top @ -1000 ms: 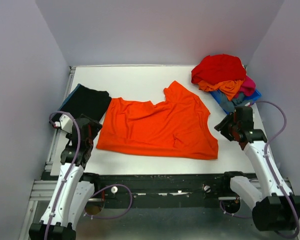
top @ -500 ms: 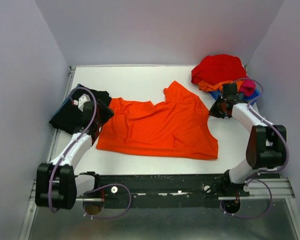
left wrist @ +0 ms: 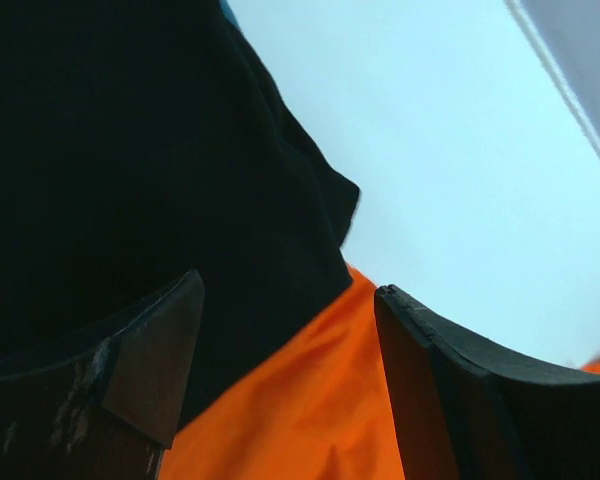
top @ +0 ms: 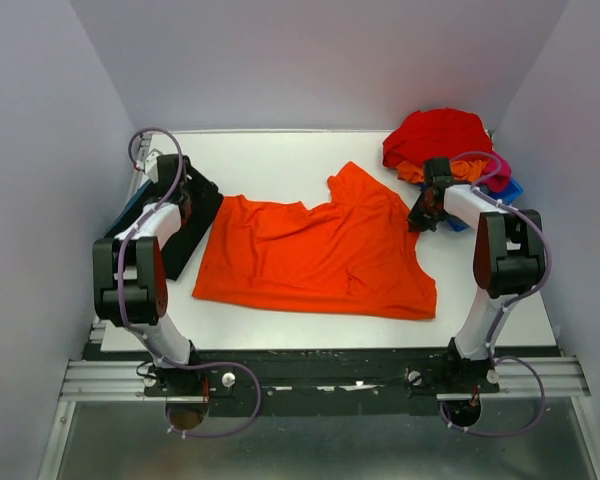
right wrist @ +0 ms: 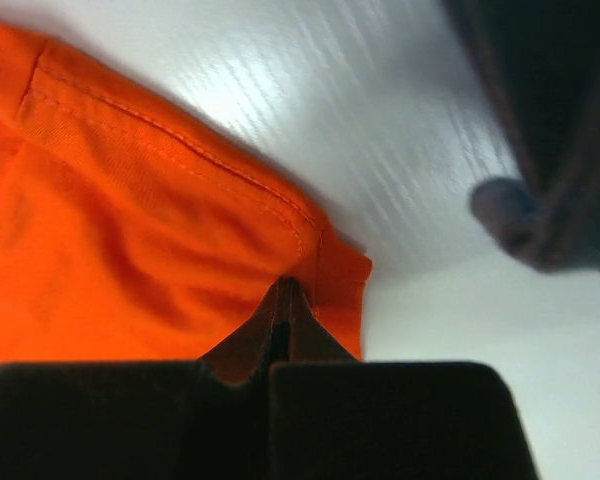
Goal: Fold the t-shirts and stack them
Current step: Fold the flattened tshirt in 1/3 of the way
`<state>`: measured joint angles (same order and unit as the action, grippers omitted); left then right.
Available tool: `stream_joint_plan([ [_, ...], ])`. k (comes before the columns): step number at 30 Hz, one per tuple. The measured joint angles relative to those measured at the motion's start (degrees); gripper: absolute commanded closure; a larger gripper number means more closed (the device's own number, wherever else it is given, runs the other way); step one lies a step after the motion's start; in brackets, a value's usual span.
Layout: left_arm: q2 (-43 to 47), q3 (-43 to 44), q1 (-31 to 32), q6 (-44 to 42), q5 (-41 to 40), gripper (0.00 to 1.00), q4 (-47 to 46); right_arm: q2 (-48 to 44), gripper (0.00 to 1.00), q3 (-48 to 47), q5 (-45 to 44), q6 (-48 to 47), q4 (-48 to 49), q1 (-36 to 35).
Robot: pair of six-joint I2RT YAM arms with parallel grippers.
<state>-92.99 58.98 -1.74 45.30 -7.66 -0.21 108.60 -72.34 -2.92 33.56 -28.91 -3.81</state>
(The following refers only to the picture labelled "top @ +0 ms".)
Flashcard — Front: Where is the black t shirt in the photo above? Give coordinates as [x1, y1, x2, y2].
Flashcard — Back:
[161, 155, 224, 280]

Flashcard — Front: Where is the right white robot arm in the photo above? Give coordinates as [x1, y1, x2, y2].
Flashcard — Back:
[407, 157, 551, 392]

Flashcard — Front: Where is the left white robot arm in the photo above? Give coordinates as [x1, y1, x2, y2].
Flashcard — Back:
[92, 154, 217, 395]

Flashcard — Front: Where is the magenta t shirt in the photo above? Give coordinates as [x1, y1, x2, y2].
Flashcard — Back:
[481, 152, 512, 193]

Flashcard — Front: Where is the blue plastic bin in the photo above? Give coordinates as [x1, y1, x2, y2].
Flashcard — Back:
[444, 179, 524, 231]

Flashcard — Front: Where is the red t shirt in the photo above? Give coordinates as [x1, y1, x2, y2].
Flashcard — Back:
[382, 108, 493, 168]

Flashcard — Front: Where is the aluminium extrusion right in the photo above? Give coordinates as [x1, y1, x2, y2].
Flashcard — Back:
[423, 356, 590, 401]

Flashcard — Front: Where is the aluminium extrusion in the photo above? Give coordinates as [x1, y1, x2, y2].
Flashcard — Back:
[59, 360, 154, 402]
[423, 356, 590, 401]

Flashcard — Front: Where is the blue folded t shirt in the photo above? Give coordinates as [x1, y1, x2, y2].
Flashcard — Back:
[104, 180, 155, 238]

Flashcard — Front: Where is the aluminium extrusion left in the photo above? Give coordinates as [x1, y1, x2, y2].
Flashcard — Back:
[59, 360, 154, 402]

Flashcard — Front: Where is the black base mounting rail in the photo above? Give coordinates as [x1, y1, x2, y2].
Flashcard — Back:
[81, 347, 563, 419]

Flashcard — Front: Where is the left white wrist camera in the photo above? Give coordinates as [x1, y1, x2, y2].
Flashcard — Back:
[141, 149, 162, 183]

